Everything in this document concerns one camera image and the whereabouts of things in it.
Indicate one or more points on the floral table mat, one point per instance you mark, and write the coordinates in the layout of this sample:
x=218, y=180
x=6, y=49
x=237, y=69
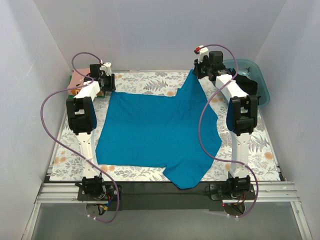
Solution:
x=68, y=167

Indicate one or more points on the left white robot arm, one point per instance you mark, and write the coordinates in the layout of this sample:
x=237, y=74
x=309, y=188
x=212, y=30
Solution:
x=85, y=85

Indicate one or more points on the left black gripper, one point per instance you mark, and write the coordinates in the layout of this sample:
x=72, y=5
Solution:
x=108, y=83

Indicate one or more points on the teal plastic bin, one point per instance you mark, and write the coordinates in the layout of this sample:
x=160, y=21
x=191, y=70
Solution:
x=252, y=71

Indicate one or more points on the folded pink t shirt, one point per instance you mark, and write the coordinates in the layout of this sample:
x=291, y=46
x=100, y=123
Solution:
x=83, y=71

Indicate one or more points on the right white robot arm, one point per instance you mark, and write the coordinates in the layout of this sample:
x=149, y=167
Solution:
x=241, y=120

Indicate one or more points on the black t shirt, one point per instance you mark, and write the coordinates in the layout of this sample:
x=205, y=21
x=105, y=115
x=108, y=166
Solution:
x=247, y=85

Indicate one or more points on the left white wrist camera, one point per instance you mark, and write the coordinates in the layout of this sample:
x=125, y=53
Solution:
x=106, y=68

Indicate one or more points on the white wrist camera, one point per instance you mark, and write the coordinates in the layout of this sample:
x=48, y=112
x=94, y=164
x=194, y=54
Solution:
x=106, y=68
x=201, y=51

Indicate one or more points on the blue t shirt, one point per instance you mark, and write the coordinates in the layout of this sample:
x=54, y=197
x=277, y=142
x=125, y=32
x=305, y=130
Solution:
x=177, y=133

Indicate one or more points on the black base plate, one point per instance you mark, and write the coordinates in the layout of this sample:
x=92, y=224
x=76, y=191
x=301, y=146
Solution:
x=163, y=196

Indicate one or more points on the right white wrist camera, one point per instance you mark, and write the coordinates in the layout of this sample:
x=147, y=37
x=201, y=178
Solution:
x=201, y=51

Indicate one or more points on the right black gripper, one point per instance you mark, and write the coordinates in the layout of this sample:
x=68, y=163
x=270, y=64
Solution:
x=198, y=70

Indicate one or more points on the aluminium frame rail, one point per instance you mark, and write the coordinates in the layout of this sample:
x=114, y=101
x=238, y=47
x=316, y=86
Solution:
x=276, y=215

